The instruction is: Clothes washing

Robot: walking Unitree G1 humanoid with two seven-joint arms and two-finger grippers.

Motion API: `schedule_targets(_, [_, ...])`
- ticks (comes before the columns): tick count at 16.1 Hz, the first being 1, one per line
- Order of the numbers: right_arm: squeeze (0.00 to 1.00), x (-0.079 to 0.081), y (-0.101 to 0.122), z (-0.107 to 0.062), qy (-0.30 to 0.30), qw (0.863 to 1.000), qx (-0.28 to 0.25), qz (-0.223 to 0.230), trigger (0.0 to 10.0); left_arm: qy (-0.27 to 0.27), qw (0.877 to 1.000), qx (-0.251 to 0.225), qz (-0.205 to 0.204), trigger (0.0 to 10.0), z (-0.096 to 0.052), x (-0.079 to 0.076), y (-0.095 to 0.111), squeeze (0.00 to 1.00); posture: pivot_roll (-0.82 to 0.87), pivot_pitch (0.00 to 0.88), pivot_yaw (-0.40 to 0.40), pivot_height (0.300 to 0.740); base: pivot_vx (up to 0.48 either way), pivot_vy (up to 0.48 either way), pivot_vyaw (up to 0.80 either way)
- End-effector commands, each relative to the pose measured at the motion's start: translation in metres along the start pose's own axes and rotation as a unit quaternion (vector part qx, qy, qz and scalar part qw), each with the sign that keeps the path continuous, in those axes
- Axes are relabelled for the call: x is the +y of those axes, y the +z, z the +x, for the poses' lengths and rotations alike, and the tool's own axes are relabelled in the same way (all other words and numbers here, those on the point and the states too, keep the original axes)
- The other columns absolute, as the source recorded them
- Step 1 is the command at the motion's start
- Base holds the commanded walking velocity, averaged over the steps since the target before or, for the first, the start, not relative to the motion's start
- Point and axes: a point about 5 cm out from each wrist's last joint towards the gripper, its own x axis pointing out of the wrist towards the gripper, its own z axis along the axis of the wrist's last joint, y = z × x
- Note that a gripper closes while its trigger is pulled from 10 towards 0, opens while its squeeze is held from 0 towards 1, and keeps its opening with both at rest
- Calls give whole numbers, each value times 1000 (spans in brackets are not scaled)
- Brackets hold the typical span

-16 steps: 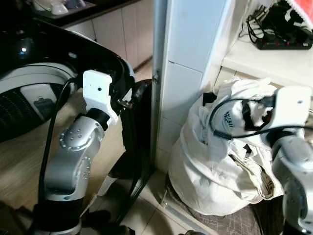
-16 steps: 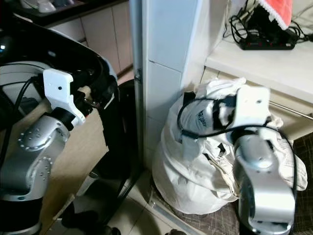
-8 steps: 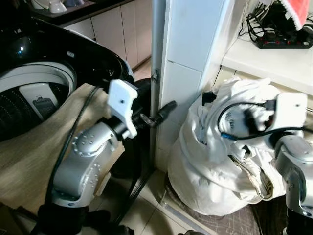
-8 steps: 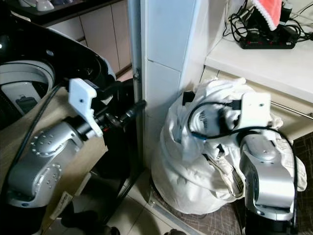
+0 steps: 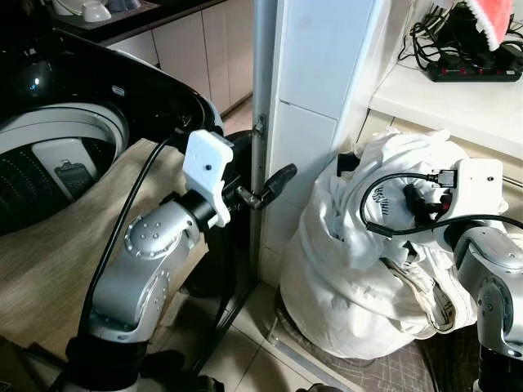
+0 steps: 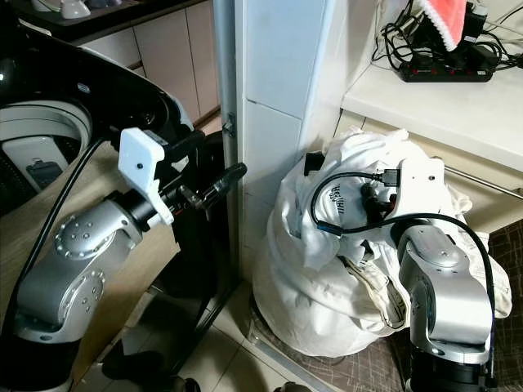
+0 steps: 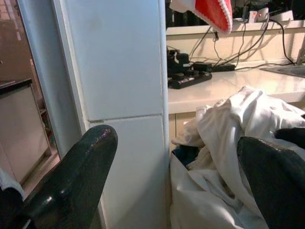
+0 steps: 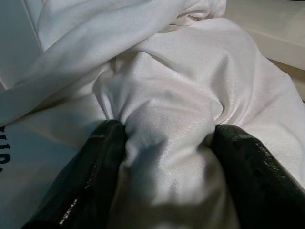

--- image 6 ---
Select metal door latch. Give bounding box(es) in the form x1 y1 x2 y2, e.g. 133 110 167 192
222 112 238 138

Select dark kitchen countertop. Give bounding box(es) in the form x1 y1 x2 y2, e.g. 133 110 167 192
16 0 205 42

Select beige kitchen cabinet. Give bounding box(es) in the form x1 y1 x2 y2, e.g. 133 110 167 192
86 0 221 123

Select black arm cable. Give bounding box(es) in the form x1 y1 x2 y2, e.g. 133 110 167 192
311 167 498 385
4 135 107 332

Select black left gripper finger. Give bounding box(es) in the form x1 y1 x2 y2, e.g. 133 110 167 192
170 129 209 162
194 162 248 209

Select silver metal bar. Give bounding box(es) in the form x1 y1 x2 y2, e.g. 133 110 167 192
441 166 523 199

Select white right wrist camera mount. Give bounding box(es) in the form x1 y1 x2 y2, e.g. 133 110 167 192
391 158 446 225

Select red cloth with white trim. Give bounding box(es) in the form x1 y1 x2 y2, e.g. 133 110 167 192
413 0 468 47

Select black robot foot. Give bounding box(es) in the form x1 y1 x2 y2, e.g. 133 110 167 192
102 350 201 392

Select black power adapter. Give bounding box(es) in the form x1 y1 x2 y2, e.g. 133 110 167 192
464 2 491 43

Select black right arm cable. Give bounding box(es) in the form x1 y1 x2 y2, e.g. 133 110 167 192
311 167 498 385

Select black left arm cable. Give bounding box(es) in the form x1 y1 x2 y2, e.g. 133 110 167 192
4 135 107 332

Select white bowl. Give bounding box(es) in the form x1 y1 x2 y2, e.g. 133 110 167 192
59 0 91 20

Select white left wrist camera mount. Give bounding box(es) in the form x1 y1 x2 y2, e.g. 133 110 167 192
118 127 174 227

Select black top-load washing machine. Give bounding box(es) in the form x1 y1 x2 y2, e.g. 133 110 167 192
0 20 242 385

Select white shelf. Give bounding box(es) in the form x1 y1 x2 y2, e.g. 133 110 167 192
342 64 523 152

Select black power strip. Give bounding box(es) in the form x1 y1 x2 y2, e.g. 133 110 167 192
400 56 495 83

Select white clothes bundle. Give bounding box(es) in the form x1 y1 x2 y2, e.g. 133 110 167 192
252 127 512 358

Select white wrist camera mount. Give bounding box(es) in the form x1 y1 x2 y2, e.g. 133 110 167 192
118 127 174 227
391 158 446 225

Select tangled black power cords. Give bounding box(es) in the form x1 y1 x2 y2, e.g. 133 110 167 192
372 0 523 70

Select grey metal door frame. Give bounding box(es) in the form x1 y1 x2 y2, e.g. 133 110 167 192
211 0 243 280

